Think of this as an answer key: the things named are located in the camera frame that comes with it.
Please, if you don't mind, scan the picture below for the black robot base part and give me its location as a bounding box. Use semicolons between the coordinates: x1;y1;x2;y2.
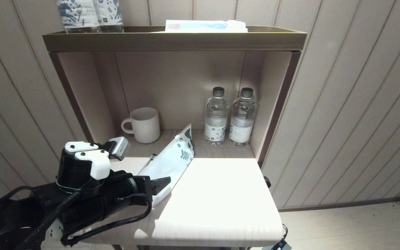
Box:
262;225;292;250

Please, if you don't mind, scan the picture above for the white floral zip pouch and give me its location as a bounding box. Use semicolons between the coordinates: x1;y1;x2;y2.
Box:
137;123;195;208

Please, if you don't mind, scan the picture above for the white ribbed mug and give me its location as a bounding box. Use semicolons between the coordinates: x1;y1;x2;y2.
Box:
121;107;161;144

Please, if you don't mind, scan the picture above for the clear plastic water bottle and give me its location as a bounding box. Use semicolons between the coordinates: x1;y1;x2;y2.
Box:
205;87;229;146
228;87;257;147

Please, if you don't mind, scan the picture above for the white blue tissue pack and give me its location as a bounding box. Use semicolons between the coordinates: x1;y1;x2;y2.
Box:
153;20;248;33

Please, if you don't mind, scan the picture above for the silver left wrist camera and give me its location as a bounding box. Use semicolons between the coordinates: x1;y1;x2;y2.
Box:
107;136;131;161

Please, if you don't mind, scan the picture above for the beige wooden shelf cabinet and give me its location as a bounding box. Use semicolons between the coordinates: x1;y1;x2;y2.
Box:
42;25;307;250

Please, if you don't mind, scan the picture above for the white blue patterned pouch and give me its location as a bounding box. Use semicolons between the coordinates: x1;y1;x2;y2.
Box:
56;0;102;34
93;0;124;33

